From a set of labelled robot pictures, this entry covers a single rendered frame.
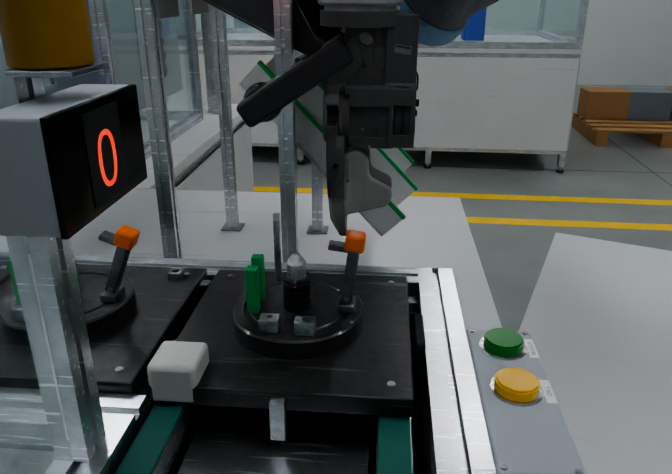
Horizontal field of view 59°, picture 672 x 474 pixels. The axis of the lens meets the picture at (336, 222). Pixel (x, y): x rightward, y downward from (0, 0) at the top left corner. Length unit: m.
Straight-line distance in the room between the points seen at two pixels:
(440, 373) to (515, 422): 0.09
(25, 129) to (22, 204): 0.04
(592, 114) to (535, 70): 1.68
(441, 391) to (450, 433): 0.06
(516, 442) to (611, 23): 9.10
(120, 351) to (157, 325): 0.05
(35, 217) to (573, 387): 0.62
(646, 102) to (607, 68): 3.30
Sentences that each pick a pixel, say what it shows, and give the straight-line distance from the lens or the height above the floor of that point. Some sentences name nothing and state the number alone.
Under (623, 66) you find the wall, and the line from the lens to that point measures 9.64.
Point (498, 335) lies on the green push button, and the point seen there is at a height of 0.97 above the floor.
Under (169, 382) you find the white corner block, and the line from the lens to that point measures 0.57.
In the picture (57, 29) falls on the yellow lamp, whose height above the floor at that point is 1.28.
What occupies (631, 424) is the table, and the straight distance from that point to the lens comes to 0.76.
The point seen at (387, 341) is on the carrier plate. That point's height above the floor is 0.97.
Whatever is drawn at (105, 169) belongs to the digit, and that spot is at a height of 1.20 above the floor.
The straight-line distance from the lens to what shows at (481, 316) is 0.90.
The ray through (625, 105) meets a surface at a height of 0.28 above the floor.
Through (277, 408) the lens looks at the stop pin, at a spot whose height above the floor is 0.96.
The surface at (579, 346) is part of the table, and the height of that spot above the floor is 0.86.
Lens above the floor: 1.30
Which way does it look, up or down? 22 degrees down
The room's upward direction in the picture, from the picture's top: straight up
